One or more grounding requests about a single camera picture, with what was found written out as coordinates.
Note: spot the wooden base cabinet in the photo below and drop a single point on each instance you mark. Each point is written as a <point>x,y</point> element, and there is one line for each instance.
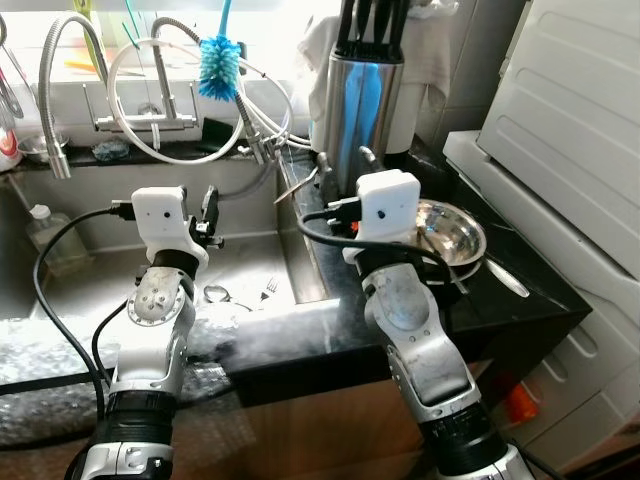
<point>320,430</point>

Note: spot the stainless steel sink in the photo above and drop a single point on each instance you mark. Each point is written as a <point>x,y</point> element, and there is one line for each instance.
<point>250,250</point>

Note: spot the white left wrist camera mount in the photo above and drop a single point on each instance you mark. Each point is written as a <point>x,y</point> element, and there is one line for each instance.
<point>160,215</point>

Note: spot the steel spoon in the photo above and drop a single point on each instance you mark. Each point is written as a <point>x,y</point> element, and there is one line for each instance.
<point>510,282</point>

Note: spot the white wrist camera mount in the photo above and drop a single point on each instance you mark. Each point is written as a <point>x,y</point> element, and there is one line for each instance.
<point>390,205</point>
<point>160,215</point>

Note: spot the small steel fork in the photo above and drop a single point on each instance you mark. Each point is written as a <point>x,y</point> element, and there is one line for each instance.
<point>268,290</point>

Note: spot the white countertop dish appliance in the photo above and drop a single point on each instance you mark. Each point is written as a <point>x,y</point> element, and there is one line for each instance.
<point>570,120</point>

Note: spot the small orange object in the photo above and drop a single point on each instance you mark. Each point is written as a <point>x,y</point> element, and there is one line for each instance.
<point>520,403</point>

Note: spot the stainless steel knife block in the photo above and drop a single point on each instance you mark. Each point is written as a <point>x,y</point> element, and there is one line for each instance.
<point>365,120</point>

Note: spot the white cloth towel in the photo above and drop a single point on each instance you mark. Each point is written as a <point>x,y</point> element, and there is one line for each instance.
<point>425,50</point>

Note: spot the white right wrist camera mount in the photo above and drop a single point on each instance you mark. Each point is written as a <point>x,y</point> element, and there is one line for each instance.
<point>390,205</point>

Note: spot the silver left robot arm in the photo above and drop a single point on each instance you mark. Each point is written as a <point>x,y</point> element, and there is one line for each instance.
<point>150,310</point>

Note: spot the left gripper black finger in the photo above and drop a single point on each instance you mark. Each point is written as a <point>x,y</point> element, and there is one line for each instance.
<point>210,200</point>

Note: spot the clear plastic bottle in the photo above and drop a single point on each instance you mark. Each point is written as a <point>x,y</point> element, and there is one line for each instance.
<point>50,240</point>

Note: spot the black sponge holder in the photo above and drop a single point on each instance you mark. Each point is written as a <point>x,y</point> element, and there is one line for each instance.
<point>220,135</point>

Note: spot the stainless steel bowl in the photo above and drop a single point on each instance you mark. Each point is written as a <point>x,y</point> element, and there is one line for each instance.
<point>455,225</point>

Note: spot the white washing machine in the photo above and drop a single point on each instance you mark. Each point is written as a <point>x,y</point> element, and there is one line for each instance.
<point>600,400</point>

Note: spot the white red soap bottle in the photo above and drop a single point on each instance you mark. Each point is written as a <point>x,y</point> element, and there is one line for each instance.
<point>6,150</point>

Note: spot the blue bottle brush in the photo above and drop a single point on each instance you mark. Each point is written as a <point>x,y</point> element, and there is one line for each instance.
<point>218,65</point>

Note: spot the clear bubble wrap sheet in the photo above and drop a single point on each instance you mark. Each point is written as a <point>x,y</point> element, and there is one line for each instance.
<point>40,340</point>

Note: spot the chrome gooseneck tap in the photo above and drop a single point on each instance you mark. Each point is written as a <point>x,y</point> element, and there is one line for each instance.
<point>160,80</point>

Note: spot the small steel cup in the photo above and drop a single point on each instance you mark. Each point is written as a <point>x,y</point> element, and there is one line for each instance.
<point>30,148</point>

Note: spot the small steel teaspoon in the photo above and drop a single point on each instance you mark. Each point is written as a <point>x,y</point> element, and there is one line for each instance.
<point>215,293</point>

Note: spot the shallow stainless steel plate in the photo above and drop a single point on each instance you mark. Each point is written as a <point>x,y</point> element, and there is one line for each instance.
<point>470,272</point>

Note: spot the dark scrub pad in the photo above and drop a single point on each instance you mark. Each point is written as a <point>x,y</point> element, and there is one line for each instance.
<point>110,150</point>

